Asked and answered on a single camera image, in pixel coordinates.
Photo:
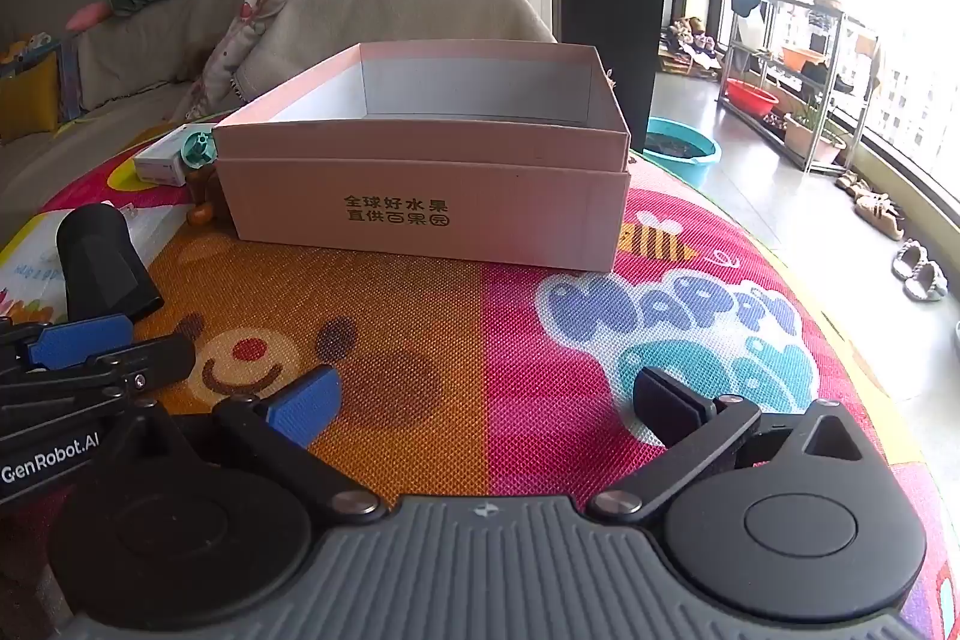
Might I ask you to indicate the brown toy figure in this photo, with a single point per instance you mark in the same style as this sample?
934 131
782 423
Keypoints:
201 190

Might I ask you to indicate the beige sofa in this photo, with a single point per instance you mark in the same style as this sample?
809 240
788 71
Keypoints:
150 33

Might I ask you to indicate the potted plant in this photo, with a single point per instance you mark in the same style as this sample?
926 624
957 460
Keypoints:
821 141

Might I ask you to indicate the brown sandal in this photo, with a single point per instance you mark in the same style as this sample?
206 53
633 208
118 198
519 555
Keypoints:
853 184
881 216

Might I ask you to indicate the grey slipper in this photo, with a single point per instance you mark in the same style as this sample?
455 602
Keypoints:
926 281
907 257

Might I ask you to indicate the pile of shoes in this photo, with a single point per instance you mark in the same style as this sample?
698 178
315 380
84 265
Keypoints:
694 48

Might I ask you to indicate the children's picture book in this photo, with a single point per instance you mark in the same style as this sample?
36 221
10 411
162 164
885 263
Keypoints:
22 265

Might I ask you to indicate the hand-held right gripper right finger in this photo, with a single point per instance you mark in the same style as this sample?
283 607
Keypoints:
661 401

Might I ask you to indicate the pink cardboard box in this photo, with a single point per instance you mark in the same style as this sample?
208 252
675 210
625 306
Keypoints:
420 205

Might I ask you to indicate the small white box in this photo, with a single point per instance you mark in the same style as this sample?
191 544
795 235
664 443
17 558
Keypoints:
161 160

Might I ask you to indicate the colourful play mat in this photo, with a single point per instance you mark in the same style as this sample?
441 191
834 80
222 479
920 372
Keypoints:
450 325

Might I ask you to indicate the red plastic basin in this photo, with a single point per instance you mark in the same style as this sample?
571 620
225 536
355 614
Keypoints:
750 99

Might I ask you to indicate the teal plastic basin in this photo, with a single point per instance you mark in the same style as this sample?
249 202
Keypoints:
697 164

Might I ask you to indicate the blue patterned cushion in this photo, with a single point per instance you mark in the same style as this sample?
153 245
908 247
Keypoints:
71 78

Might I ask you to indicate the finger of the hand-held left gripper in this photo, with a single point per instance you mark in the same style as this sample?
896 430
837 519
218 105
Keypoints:
157 359
75 340

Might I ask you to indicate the metal shelf rack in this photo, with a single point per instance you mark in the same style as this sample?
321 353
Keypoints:
825 85

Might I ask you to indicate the pink plush toy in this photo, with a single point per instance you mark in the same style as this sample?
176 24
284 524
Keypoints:
88 15

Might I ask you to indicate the orange plastic basin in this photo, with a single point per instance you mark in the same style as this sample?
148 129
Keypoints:
804 59

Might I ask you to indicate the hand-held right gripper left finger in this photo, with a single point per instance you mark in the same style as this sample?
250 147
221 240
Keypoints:
307 406

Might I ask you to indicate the yellow cushion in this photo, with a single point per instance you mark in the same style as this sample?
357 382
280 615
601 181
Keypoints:
30 96

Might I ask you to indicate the black plastic nozzle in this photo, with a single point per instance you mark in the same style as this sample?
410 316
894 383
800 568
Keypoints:
101 265

